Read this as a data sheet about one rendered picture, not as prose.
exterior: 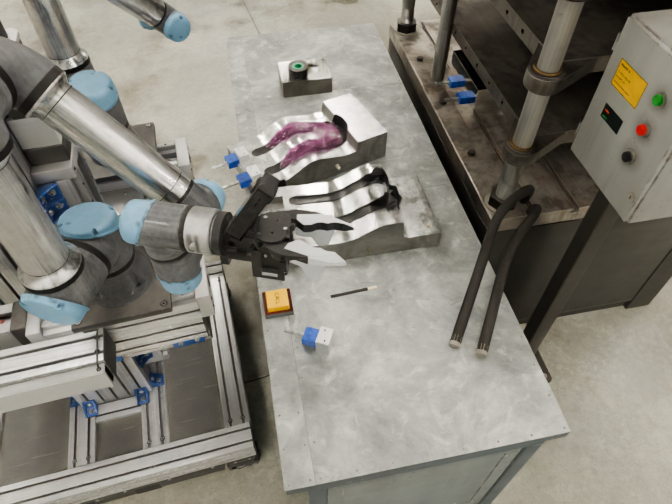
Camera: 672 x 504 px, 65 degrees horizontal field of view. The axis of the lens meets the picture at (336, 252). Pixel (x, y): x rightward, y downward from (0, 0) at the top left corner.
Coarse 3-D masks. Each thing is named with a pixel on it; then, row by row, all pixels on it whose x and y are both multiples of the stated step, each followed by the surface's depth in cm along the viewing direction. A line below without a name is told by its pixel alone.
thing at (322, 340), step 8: (312, 328) 142; (320, 328) 140; (328, 328) 140; (304, 336) 140; (312, 336) 140; (320, 336) 139; (328, 336) 139; (304, 344) 142; (312, 344) 140; (320, 344) 138; (328, 344) 137; (320, 352) 142; (328, 352) 140
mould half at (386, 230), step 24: (360, 168) 169; (288, 192) 167; (312, 192) 168; (360, 192) 163; (384, 192) 161; (408, 192) 172; (336, 216) 162; (384, 216) 155; (408, 216) 165; (432, 216) 165; (312, 240) 155; (336, 240) 156; (360, 240) 156; (384, 240) 158; (408, 240) 161; (432, 240) 163
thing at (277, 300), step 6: (270, 294) 149; (276, 294) 149; (282, 294) 149; (270, 300) 148; (276, 300) 148; (282, 300) 148; (270, 306) 147; (276, 306) 147; (282, 306) 147; (288, 306) 147
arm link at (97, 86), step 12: (84, 72) 142; (96, 72) 142; (72, 84) 139; (84, 84) 139; (96, 84) 140; (108, 84) 140; (96, 96) 138; (108, 96) 140; (108, 108) 141; (120, 108) 146; (120, 120) 147
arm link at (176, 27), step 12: (108, 0) 130; (120, 0) 130; (132, 0) 132; (144, 0) 134; (156, 0) 137; (132, 12) 135; (144, 12) 136; (156, 12) 138; (168, 12) 140; (180, 12) 143; (156, 24) 140; (168, 24) 140; (180, 24) 142; (168, 36) 143; (180, 36) 144
